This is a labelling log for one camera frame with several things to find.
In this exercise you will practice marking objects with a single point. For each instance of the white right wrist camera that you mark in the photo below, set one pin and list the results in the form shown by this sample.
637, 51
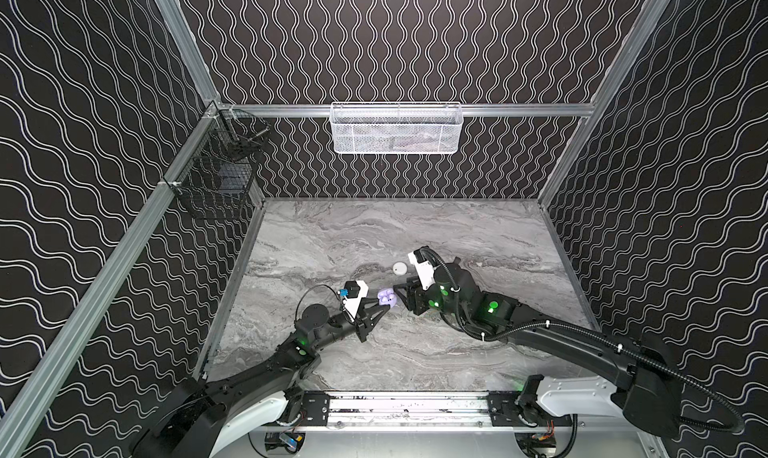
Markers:
420, 260

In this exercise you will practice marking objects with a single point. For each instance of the purple earbud charging case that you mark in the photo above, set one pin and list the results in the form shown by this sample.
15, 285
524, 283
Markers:
387, 297

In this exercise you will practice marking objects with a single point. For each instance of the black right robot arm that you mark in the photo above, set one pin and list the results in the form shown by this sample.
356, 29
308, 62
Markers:
634, 380

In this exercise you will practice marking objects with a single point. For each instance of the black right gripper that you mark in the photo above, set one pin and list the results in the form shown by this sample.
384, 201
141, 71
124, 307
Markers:
417, 296

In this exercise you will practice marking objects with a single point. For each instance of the white earbud charging case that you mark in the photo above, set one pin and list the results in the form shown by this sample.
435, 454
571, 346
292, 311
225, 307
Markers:
400, 268

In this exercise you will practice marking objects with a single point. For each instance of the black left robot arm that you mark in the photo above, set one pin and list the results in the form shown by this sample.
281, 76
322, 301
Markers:
191, 423

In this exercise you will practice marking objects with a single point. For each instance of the black wire basket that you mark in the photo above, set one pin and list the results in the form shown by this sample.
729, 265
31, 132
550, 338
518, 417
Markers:
216, 183

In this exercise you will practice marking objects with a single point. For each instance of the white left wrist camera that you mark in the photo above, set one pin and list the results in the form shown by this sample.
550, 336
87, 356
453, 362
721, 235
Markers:
351, 295

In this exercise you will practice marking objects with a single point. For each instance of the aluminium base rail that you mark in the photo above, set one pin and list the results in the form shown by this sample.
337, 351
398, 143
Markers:
432, 411

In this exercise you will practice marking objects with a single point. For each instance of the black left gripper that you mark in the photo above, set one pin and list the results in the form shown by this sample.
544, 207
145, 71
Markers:
358, 320

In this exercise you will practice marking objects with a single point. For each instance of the white wire mesh basket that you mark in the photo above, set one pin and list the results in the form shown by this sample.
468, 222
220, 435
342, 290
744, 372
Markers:
388, 128

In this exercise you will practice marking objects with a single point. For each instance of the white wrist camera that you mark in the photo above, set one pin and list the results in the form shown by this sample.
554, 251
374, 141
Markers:
351, 295
420, 260

